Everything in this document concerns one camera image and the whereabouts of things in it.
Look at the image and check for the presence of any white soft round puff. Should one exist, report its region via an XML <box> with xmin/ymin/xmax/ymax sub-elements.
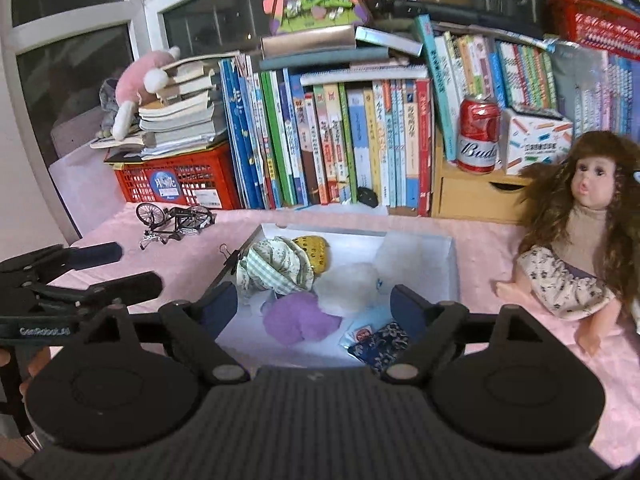
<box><xmin>313</xmin><ymin>261</ymin><xmax>381</xmax><ymax>317</ymax></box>

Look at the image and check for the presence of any black binder clip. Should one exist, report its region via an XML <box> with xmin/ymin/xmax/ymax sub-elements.
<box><xmin>219</xmin><ymin>243</ymin><xmax>241</xmax><ymax>274</ymax></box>

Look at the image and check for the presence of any stack of paperback books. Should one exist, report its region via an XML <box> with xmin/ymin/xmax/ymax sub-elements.
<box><xmin>90</xmin><ymin>51</ymin><xmax>241</xmax><ymax>162</ymax></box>

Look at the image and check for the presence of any wooden drawer box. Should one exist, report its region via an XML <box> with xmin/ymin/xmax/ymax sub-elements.
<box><xmin>431</xmin><ymin>125</ymin><xmax>539</xmax><ymax>225</ymax></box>

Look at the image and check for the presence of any dark blue floral pouch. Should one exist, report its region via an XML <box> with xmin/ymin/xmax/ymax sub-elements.
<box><xmin>347</xmin><ymin>321</ymin><xmax>410</xmax><ymax>374</ymax></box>

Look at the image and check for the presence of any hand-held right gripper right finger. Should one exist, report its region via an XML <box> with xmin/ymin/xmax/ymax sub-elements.
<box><xmin>372</xmin><ymin>284</ymin><xmax>538</xmax><ymax>386</ymax></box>

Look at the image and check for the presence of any pile of flat lying books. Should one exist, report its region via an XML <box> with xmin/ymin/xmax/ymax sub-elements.
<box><xmin>257</xmin><ymin>25</ymin><xmax>431</xmax><ymax>86</ymax></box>

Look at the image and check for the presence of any brown haired doll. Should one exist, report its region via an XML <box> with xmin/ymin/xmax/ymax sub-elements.
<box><xmin>495</xmin><ymin>130</ymin><xmax>640</xmax><ymax>359</ymax></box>

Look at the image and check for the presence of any small clear packet red label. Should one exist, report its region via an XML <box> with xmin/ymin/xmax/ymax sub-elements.
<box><xmin>339</xmin><ymin>322</ymin><xmax>374</xmax><ymax>351</ymax></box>

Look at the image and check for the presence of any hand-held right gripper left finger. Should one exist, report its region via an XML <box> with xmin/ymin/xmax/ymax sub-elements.
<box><xmin>102</xmin><ymin>282</ymin><xmax>251</xmax><ymax>386</ymax></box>

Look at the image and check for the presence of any red drink can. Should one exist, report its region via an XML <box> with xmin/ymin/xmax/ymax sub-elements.
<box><xmin>456</xmin><ymin>94</ymin><xmax>502</xmax><ymax>175</ymax></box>

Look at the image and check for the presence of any grey crumpled cloth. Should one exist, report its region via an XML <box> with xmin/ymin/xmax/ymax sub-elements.
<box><xmin>98</xmin><ymin>77</ymin><xmax>124</xmax><ymax>134</ymax></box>

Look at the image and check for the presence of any row of small slim books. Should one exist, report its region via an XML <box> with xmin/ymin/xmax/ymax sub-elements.
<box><xmin>415</xmin><ymin>15</ymin><xmax>640</xmax><ymax>162</ymax></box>

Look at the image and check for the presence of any colourful printed small box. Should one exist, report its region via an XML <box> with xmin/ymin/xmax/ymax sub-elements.
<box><xmin>500</xmin><ymin>106</ymin><xmax>575</xmax><ymax>176</ymax></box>

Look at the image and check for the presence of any person's left hand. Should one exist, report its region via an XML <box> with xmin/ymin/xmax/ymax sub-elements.
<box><xmin>19</xmin><ymin>347</ymin><xmax>52</xmax><ymax>398</ymax></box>

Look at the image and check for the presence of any green checked fabric scrunchie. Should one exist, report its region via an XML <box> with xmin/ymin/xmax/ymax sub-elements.
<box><xmin>235</xmin><ymin>236</ymin><xmax>316</xmax><ymax>306</ymax></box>

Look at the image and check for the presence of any purple fluffy puff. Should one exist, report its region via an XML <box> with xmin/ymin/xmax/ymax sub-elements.
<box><xmin>261</xmin><ymin>291</ymin><xmax>344</xmax><ymax>345</ymax></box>

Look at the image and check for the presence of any black long device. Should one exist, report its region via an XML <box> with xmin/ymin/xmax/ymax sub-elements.
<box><xmin>392</xmin><ymin>0</ymin><xmax>546</xmax><ymax>39</ymax></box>

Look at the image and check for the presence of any red plastic crate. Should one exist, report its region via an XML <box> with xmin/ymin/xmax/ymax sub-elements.
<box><xmin>114</xmin><ymin>142</ymin><xmax>244</xmax><ymax>211</ymax></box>

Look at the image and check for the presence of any red plastic basket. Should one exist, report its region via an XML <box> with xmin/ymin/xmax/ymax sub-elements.
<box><xmin>545</xmin><ymin>0</ymin><xmax>640</xmax><ymax>61</ymax></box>

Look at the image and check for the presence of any black miniature bicycle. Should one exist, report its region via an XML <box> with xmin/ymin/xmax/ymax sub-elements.
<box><xmin>136</xmin><ymin>202</ymin><xmax>217</xmax><ymax>251</ymax></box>

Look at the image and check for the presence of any row of tall picture books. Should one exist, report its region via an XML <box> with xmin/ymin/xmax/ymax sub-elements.
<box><xmin>217</xmin><ymin>55</ymin><xmax>436</xmax><ymax>217</ymax></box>

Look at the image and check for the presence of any gold sequin fabric bow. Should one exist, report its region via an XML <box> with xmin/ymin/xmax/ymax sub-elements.
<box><xmin>291</xmin><ymin>235</ymin><xmax>329</xmax><ymax>275</ymax></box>

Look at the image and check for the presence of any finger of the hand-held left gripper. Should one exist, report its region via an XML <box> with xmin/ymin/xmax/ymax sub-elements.
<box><xmin>0</xmin><ymin>241</ymin><xmax>124</xmax><ymax>291</ymax></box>
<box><xmin>20</xmin><ymin>271</ymin><xmax>164</xmax><ymax>312</ymax></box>

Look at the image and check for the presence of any small black object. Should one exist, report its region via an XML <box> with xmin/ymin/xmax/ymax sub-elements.
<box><xmin>356</xmin><ymin>186</ymin><xmax>384</xmax><ymax>209</ymax></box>

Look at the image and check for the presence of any pink triangular toy house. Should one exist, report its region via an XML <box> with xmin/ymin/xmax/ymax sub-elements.
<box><xmin>260</xmin><ymin>0</ymin><xmax>384</xmax><ymax>59</ymax></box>

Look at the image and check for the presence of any white cardboard box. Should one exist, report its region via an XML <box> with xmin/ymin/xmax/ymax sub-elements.
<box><xmin>207</xmin><ymin>223</ymin><xmax>461</xmax><ymax>372</ymax></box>

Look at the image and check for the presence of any pink tablecloth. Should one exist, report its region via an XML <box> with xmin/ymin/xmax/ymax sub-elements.
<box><xmin>50</xmin><ymin>205</ymin><xmax>640</xmax><ymax>469</ymax></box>

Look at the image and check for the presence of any pink plush toy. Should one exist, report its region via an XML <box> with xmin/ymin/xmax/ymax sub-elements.
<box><xmin>111</xmin><ymin>46</ymin><xmax>182</xmax><ymax>141</ymax></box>

